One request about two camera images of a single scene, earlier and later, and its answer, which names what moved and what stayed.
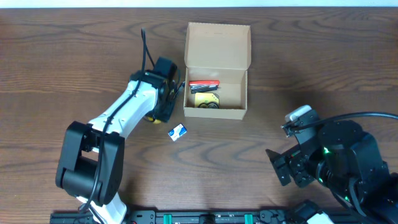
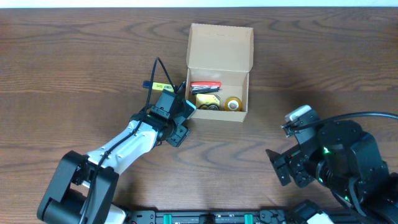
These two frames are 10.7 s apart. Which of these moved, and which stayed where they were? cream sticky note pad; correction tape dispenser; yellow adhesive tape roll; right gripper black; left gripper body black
Moved: yellow adhesive tape roll; left gripper body black
Stayed: cream sticky note pad; right gripper black; correction tape dispenser
